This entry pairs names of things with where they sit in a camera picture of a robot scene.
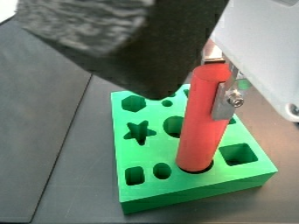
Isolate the red oval cylinder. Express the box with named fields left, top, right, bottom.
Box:
left=175, top=63, right=231, bottom=172

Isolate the green foam shape-sorter block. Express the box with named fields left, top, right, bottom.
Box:
left=111, top=84, right=277, bottom=214

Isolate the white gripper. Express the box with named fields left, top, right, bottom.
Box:
left=201, top=0, right=299, bottom=123

